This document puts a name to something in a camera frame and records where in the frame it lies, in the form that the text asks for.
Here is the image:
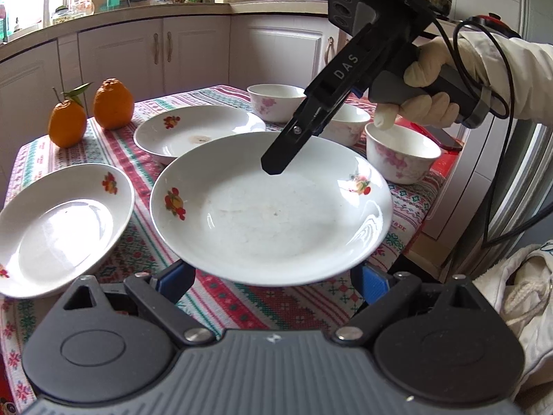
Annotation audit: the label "kitchen countertop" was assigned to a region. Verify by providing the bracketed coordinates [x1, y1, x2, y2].
[0, 0, 333, 59]

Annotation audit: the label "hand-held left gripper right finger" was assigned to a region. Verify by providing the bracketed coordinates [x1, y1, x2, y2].
[334, 264, 480, 347]

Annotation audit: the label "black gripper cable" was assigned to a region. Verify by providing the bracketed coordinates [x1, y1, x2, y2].
[415, 6, 553, 249]

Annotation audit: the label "white plate with brown stain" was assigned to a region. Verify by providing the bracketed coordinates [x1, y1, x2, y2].
[133, 105, 267, 166]

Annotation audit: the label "red rimmed pot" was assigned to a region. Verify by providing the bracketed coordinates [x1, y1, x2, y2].
[464, 15, 522, 39]

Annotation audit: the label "large white floral plate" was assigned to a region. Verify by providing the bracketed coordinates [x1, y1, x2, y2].
[149, 131, 394, 287]

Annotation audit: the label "patterned red green tablecloth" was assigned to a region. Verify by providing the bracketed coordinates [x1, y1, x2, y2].
[0, 84, 446, 415]

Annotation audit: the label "white kitchen cabinets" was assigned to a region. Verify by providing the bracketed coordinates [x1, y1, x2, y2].
[0, 11, 497, 247]

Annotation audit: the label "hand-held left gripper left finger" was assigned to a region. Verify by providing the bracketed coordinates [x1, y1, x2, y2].
[65, 261, 215, 349]

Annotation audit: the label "large orange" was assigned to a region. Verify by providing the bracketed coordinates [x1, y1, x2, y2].
[93, 78, 135, 130]

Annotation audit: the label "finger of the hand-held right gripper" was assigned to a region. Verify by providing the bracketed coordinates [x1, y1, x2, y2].
[260, 91, 346, 177]

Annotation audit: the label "person's right hand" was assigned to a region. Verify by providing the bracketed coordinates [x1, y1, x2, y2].
[372, 37, 461, 130]

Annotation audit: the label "person's right forearm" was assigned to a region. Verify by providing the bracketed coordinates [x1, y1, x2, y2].
[453, 32, 553, 122]

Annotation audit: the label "red gift box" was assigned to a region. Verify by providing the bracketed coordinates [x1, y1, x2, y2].
[421, 147, 465, 191]

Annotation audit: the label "orange with green leaf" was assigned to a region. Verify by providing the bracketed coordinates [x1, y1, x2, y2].
[47, 82, 94, 149]

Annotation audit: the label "white fleece jacket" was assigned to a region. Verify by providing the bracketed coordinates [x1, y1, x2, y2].
[473, 242, 553, 415]

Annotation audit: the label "white bowl pink flowers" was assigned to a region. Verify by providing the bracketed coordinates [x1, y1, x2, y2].
[317, 104, 371, 148]
[247, 84, 307, 124]
[365, 121, 442, 185]

